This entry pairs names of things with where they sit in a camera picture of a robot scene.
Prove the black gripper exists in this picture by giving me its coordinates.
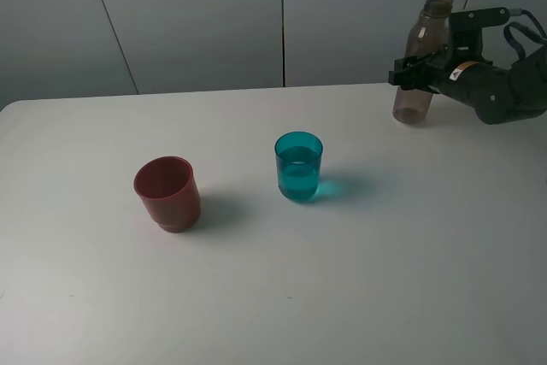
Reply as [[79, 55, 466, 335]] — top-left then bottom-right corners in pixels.
[[388, 44, 491, 94]]

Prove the translucent grey plastic bottle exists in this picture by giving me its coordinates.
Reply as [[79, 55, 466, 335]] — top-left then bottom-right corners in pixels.
[[392, 0, 453, 126]]

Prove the teal transparent plastic cup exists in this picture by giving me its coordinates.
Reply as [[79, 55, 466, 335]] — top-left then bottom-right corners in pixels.
[[274, 131, 324, 203]]

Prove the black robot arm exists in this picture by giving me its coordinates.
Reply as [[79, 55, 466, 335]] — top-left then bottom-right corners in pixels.
[[388, 46, 546, 125]]

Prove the red plastic cup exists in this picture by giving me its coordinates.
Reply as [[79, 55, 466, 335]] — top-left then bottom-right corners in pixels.
[[133, 156, 201, 233]]

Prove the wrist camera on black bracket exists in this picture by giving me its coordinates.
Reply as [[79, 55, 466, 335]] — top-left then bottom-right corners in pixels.
[[447, 7, 510, 62]]

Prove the black cable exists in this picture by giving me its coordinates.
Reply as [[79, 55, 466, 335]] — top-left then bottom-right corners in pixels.
[[502, 7, 547, 62]]

